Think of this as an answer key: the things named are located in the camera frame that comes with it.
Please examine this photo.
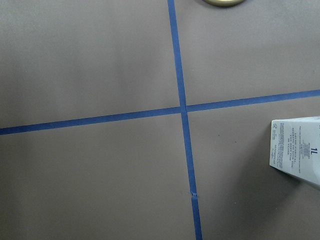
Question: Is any wooden mug tree stand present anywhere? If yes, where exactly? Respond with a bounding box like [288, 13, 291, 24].
[203, 0, 245, 8]

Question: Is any blue white milk carton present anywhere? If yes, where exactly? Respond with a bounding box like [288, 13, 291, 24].
[269, 116, 320, 189]

